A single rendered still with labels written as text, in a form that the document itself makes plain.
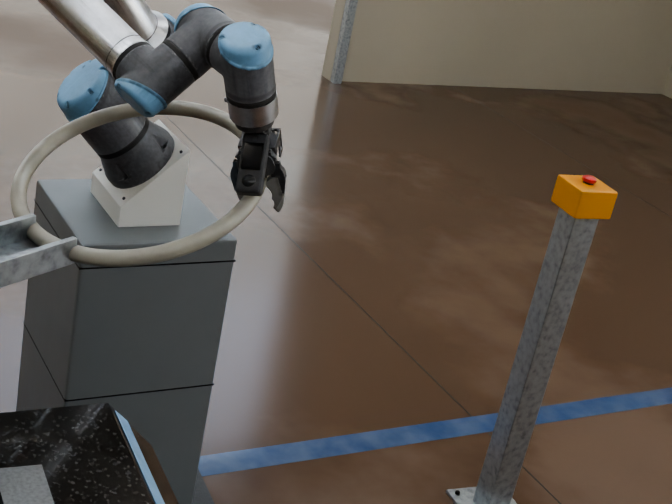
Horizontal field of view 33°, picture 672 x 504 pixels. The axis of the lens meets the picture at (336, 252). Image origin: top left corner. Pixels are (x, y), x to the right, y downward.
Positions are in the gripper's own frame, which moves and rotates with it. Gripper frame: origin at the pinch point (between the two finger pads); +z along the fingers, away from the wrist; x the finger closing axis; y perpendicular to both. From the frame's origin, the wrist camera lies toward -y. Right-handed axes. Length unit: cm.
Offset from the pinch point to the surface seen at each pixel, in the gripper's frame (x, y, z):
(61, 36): 236, 436, 237
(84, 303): 51, 17, 48
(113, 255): 21.2, -23.6, -7.6
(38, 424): 33, -44, 14
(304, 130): 64, 353, 242
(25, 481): 29, -60, 10
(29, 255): 33.2, -29.9, -12.3
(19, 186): 44.7, -6.3, -7.5
